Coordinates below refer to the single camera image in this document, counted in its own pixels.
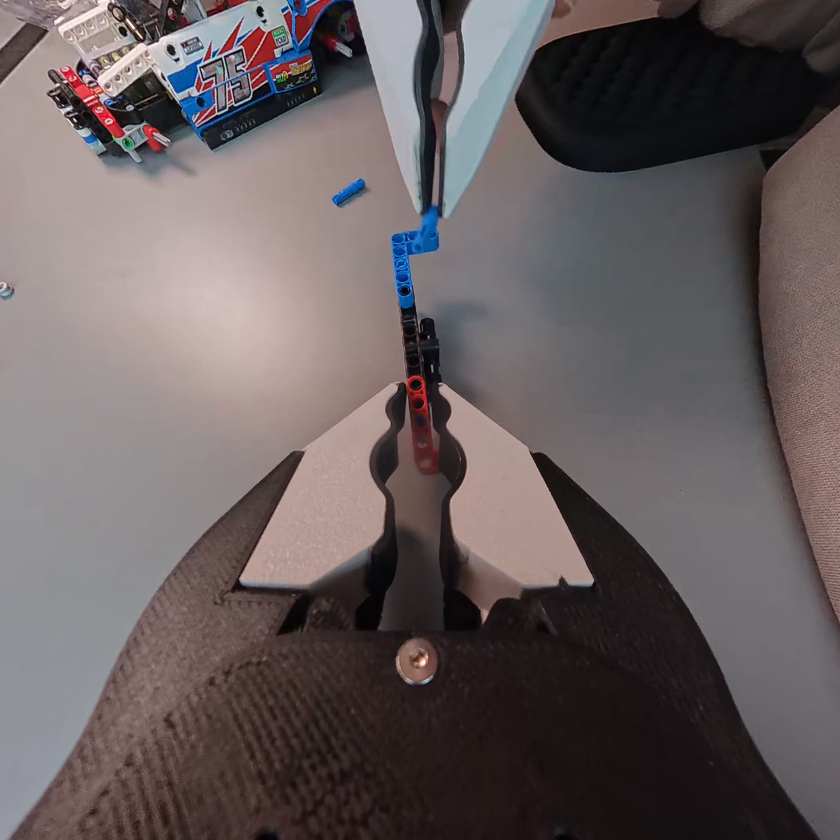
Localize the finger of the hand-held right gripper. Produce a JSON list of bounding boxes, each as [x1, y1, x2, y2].
[[354, 0, 439, 215], [437, 0, 560, 221]]

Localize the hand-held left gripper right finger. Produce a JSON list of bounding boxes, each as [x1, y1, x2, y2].
[[436, 382, 595, 627]]

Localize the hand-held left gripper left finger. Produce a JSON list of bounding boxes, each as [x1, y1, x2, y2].
[[239, 382, 406, 627]]

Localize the partly built toy race car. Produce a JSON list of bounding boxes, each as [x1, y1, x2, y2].
[[46, 0, 368, 164]]

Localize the black red blue beam assembly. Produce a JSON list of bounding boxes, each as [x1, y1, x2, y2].
[[392, 205, 455, 476]]

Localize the person's right forearm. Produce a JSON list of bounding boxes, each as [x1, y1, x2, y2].
[[696, 0, 840, 74]]

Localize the grey desk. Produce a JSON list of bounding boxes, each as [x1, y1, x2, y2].
[[0, 0, 840, 821]]

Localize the black desk strip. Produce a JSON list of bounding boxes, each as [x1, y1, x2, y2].
[[0, 23, 50, 85]]

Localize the black knit cloth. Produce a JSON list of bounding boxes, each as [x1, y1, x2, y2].
[[515, 13, 824, 173]]

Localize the person's beige coat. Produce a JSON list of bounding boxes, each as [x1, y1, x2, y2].
[[758, 121, 840, 624]]

